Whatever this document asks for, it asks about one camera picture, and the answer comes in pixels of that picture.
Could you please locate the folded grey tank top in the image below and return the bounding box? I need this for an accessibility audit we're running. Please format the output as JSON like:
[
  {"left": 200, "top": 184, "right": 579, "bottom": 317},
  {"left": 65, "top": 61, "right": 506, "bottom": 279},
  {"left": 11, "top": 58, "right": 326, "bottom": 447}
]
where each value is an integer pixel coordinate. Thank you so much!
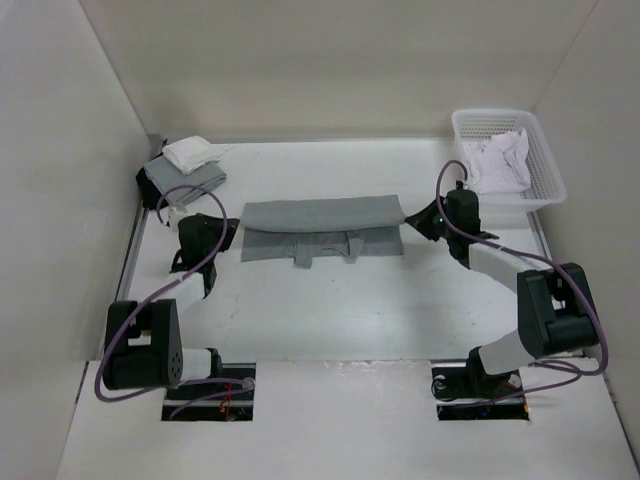
[{"left": 142, "top": 156, "right": 227, "bottom": 206}]

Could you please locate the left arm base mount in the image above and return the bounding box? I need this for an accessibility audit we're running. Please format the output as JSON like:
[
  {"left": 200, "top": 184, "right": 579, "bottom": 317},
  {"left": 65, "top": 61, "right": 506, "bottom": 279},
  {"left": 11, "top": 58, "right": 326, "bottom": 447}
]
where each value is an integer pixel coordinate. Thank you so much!
[{"left": 161, "top": 382, "right": 255, "bottom": 422}]

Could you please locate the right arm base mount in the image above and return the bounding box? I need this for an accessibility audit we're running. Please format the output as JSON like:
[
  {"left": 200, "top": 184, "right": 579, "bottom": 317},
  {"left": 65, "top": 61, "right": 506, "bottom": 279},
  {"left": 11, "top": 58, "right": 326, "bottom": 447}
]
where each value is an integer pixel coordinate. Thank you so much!
[{"left": 431, "top": 350, "right": 529, "bottom": 421}]

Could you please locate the white plastic basket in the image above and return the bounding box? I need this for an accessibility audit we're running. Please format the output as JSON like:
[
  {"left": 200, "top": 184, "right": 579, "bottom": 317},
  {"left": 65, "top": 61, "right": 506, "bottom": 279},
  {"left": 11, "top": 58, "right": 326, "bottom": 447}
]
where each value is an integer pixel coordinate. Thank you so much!
[{"left": 451, "top": 109, "right": 567, "bottom": 212}]

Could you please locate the white crumpled tank top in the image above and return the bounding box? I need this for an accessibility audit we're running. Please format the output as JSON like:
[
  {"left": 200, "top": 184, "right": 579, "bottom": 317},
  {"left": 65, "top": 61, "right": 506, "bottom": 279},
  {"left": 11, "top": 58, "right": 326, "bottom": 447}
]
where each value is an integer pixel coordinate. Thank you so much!
[{"left": 465, "top": 128, "right": 531, "bottom": 194}]

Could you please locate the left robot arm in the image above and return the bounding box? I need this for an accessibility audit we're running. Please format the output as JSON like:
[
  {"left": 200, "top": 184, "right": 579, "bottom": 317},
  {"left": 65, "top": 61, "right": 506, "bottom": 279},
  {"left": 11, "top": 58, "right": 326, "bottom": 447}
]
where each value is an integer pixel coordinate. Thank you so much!
[{"left": 101, "top": 214, "right": 239, "bottom": 399}]

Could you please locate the grey tank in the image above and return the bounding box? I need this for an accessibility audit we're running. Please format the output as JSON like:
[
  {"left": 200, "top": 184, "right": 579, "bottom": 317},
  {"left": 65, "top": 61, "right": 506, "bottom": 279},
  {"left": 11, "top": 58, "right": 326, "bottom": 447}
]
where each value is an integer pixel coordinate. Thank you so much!
[
  {"left": 240, "top": 195, "right": 405, "bottom": 269},
  {"left": 142, "top": 156, "right": 227, "bottom": 206}
]

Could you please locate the folded black tank top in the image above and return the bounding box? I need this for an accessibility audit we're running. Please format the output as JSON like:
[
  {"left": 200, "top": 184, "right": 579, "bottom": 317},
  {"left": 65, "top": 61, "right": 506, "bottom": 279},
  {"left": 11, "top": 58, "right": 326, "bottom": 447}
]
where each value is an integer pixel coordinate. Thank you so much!
[{"left": 135, "top": 168, "right": 168, "bottom": 211}]

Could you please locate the folded white tank top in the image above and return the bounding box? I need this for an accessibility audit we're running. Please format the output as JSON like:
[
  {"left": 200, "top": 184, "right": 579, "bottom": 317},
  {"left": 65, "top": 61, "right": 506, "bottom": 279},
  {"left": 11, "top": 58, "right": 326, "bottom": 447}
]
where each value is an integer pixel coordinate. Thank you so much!
[{"left": 162, "top": 136, "right": 237, "bottom": 175}]

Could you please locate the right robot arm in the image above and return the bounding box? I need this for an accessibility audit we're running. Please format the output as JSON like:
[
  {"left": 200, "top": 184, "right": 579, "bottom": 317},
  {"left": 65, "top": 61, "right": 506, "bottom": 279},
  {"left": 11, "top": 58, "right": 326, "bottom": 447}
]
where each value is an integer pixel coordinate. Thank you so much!
[{"left": 405, "top": 187, "right": 600, "bottom": 399}]

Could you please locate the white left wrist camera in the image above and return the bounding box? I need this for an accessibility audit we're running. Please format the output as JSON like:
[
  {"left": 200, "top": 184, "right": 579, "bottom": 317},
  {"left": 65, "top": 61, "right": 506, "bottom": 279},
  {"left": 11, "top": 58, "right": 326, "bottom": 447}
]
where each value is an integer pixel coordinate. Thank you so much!
[{"left": 165, "top": 205, "right": 186, "bottom": 232}]

